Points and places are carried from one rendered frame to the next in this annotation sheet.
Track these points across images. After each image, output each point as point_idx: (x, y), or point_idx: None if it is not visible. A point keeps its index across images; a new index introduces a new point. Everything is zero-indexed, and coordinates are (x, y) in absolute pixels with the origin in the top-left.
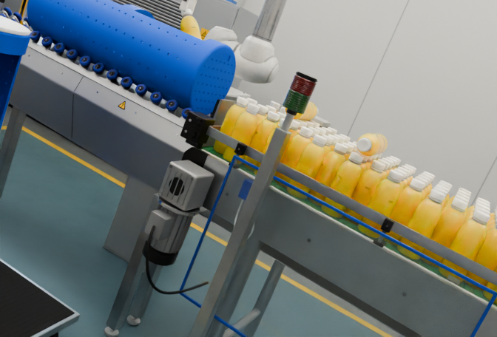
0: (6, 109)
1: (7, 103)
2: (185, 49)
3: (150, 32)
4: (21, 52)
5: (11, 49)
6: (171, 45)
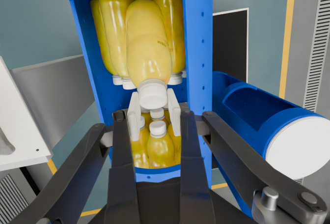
0: (231, 110)
1: (233, 112)
2: None
3: (209, 89)
4: (280, 113)
5: (294, 110)
6: (211, 31)
